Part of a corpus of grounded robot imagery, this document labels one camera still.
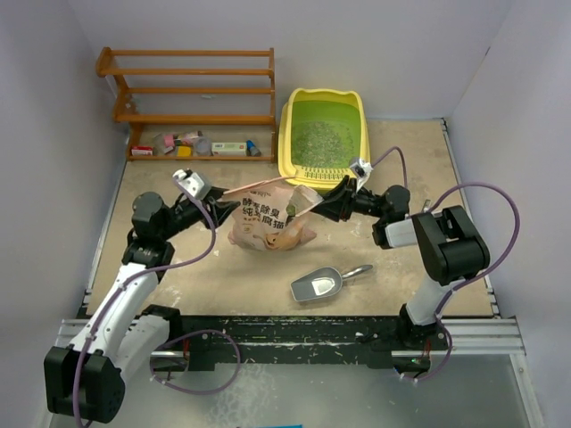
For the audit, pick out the yellow small block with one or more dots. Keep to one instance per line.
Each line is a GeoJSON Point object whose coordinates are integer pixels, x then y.
{"type": "Point", "coordinates": [183, 151]}

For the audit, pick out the clear plastic cup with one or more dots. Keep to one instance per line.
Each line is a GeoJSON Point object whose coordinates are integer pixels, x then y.
{"type": "Point", "coordinates": [202, 146]}

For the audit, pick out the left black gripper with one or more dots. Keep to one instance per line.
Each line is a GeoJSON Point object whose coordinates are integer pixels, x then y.
{"type": "Point", "coordinates": [218, 212]}

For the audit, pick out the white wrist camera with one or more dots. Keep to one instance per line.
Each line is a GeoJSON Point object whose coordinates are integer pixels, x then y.
{"type": "Point", "coordinates": [192, 183]}
{"type": "Point", "coordinates": [361, 169]}

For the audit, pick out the blue grey bottle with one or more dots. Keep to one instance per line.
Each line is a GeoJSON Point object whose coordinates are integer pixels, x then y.
{"type": "Point", "coordinates": [252, 149]}

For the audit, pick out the metal bag clip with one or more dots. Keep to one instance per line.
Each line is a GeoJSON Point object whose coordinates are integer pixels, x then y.
{"type": "Point", "coordinates": [426, 206]}

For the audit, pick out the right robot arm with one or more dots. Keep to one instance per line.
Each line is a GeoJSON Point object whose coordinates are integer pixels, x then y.
{"type": "Point", "coordinates": [450, 247]}

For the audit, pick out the pale green long box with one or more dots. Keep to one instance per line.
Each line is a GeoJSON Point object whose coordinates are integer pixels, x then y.
{"type": "Point", "coordinates": [229, 149]}

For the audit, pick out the brown wooden shelf rack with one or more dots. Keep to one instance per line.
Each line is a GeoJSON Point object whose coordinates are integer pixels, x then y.
{"type": "Point", "coordinates": [125, 109]}

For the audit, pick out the pink small package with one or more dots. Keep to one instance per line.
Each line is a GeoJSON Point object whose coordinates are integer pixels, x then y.
{"type": "Point", "coordinates": [169, 141]}

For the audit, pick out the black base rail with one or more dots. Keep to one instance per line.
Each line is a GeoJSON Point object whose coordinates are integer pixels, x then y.
{"type": "Point", "coordinates": [202, 342]}

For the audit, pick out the pink cat litter bag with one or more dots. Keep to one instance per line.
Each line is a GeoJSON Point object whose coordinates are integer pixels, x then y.
{"type": "Point", "coordinates": [260, 223]}

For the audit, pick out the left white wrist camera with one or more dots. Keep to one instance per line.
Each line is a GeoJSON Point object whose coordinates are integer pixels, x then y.
{"type": "Point", "coordinates": [192, 183]}

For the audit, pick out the yellow green litter box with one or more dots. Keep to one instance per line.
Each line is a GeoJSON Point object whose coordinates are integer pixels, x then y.
{"type": "Point", "coordinates": [320, 132]}

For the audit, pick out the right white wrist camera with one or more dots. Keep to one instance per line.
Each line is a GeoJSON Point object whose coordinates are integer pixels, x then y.
{"type": "Point", "coordinates": [361, 169]}

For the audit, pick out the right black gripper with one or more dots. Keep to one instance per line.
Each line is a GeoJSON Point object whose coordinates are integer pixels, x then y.
{"type": "Point", "coordinates": [340, 201]}

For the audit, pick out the red white small box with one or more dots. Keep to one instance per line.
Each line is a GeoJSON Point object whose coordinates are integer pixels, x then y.
{"type": "Point", "coordinates": [142, 150]}

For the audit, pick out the green litter pellets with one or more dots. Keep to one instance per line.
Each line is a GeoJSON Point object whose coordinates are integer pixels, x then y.
{"type": "Point", "coordinates": [290, 210]}

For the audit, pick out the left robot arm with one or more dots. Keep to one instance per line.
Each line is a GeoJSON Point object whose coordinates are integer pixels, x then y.
{"type": "Point", "coordinates": [87, 379]}

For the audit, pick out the silver metal scoop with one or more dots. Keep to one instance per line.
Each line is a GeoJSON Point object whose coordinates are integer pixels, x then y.
{"type": "Point", "coordinates": [323, 283]}

